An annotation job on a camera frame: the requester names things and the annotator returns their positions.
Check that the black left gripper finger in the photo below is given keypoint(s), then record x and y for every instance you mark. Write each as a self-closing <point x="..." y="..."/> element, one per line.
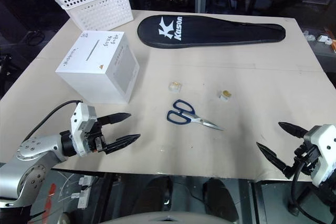
<point x="123" y="141"/>
<point x="115" y="118"/>

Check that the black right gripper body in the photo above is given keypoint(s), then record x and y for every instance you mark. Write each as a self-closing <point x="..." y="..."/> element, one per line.
<point x="307" y="157"/>

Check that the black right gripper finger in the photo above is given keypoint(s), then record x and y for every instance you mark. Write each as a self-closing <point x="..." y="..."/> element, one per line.
<point x="275" y="158"/>
<point x="294" y="129"/>

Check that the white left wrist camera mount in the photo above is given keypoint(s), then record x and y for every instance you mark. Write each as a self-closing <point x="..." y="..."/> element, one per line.
<point x="78" y="119"/>

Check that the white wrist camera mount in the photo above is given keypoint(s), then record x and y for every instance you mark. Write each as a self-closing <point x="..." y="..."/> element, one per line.
<point x="324" y="150"/>
<point x="78" y="119"/>

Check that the white perforated plastic basket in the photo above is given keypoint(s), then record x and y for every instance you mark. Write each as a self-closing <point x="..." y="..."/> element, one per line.
<point x="99" y="11"/>

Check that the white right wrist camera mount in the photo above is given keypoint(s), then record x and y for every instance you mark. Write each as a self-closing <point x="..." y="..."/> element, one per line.
<point x="324" y="150"/>

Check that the black Kason racket bag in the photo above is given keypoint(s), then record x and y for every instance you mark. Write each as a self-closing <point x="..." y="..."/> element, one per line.
<point x="210" y="31"/>

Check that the grey robot torso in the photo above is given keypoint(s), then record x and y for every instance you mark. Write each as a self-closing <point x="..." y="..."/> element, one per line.
<point x="168" y="220"/>

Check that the white small background part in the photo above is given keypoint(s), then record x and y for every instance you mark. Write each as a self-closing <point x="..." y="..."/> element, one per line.
<point x="309" y="36"/>
<point x="325" y="39"/>

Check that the white connector under table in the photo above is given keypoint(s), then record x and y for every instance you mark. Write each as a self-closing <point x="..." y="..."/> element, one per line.
<point x="84" y="191"/>

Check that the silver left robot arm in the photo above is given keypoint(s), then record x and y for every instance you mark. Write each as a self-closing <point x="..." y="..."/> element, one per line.
<point x="31" y="161"/>

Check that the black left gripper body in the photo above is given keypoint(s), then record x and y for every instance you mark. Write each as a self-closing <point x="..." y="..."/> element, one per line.
<point x="95" y="140"/>

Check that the white cardboard box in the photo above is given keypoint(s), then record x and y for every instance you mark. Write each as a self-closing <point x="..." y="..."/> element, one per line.
<point x="89" y="66"/>

